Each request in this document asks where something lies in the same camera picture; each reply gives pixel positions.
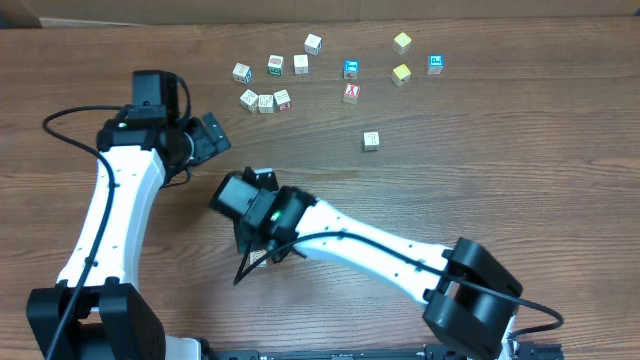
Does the yellow top block upper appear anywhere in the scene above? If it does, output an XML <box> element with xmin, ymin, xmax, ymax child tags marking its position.
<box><xmin>393</xmin><ymin>32</ymin><xmax>412</xmax><ymax>55</ymax></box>

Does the plain wooden block upper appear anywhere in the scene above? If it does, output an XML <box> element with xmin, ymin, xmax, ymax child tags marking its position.
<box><xmin>293</xmin><ymin>54</ymin><xmax>309</xmax><ymax>75</ymax></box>

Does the yellow top block lower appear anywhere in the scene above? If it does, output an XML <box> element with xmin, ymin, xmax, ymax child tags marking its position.
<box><xmin>391</xmin><ymin>64</ymin><xmax>411</xmax><ymax>87</ymax></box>

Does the wooden block blue side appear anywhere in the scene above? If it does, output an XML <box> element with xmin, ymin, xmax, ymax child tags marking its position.
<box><xmin>249</xmin><ymin>250</ymin><xmax>268</xmax><ymax>268</ymax></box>

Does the blue top block right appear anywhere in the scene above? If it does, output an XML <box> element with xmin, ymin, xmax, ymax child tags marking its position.
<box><xmin>427</xmin><ymin>54</ymin><xmax>444</xmax><ymax>75</ymax></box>

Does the wooden block letter X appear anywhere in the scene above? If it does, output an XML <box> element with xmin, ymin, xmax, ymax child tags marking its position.
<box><xmin>240</xmin><ymin>89</ymin><xmax>259</xmax><ymax>112</ymax></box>

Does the wooden block far left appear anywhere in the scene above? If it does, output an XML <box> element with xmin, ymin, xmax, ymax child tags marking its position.
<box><xmin>232</xmin><ymin>63</ymin><xmax>252</xmax><ymax>84</ymax></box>

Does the cardboard sheet at back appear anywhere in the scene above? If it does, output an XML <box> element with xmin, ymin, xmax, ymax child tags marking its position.
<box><xmin>1</xmin><ymin>0</ymin><xmax>639</xmax><ymax>25</ymax></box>

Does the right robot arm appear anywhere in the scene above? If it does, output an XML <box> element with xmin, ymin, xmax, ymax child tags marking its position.
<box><xmin>210</xmin><ymin>169</ymin><xmax>522</xmax><ymax>359</ymax></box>

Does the wooden block top centre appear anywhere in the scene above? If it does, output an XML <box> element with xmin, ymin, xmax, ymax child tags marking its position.
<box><xmin>304</xmin><ymin>34</ymin><xmax>322</xmax><ymax>56</ymax></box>

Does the wooden block elephant picture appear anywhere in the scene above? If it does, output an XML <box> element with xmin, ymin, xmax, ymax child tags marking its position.
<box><xmin>258</xmin><ymin>95</ymin><xmax>275</xmax><ymax>114</ymax></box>

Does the wooden block red side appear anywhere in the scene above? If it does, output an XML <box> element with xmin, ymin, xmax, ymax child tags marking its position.
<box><xmin>273</xmin><ymin>89</ymin><xmax>292</xmax><ymax>111</ymax></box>

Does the red letter wooden block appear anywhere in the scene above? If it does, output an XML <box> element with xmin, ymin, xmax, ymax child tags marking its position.
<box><xmin>343</xmin><ymin>83</ymin><xmax>361</xmax><ymax>104</ymax></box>

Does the blue top block centre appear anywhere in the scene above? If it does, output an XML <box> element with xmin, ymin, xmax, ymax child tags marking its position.
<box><xmin>343</xmin><ymin>59</ymin><xmax>359</xmax><ymax>80</ymax></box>

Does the yellow block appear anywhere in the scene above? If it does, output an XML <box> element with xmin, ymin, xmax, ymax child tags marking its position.
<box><xmin>393</xmin><ymin>32</ymin><xmax>412</xmax><ymax>55</ymax></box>
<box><xmin>391</xmin><ymin>64</ymin><xmax>411</xmax><ymax>87</ymax></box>

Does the plain wooden block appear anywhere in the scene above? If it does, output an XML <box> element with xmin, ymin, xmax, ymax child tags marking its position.
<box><xmin>363</xmin><ymin>132</ymin><xmax>380</xmax><ymax>152</ymax></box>
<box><xmin>293</xmin><ymin>54</ymin><xmax>309</xmax><ymax>75</ymax></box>

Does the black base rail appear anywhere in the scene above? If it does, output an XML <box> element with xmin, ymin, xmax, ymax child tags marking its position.
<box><xmin>205</xmin><ymin>343</ymin><xmax>565</xmax><ymax>360</ymax></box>

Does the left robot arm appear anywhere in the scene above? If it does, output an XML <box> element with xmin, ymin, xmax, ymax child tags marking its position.
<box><xmin>26</xmin><ymin>70</ymin><xmax>231</xmax><ymax>359</ymax></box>

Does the green side wooden block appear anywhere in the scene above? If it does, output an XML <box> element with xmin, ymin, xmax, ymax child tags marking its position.
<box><xmin>267</xmin><ymin>55</ymin><xmax>284</xmax><ymax>76</ymax></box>

